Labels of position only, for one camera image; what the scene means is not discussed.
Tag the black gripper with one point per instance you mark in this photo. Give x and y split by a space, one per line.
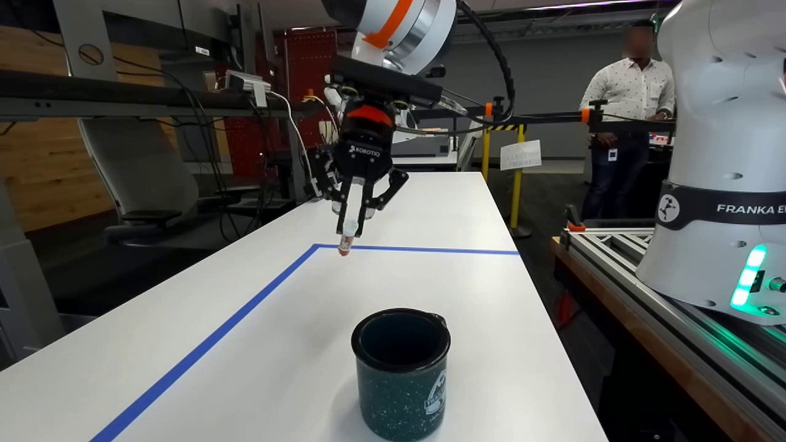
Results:
364 148

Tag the red whiteboard marker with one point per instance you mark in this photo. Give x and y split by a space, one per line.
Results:
350 219

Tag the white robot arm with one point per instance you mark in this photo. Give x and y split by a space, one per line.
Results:
721 124

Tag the red cabinet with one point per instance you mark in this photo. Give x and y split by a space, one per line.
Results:
295 73

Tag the white paper sign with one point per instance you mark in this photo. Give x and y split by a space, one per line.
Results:
522 154

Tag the blue tape line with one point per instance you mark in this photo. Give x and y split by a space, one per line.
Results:
246 315

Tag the dark teal speckled mug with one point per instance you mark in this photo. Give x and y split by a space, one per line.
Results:
401 384

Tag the person in white shirt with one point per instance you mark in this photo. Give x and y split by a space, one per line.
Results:
628 98

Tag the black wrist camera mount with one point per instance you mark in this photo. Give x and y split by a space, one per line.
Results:
384 87

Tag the yellow safety post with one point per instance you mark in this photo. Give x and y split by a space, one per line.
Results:
516 187

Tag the black camera boom pole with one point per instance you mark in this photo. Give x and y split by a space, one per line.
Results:
542 117

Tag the red frame corner clamp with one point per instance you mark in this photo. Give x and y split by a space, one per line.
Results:
575 219

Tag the grey machine frame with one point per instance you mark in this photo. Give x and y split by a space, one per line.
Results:
132 148

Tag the aluminium and wood base frame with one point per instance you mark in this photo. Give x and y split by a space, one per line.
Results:
655 303

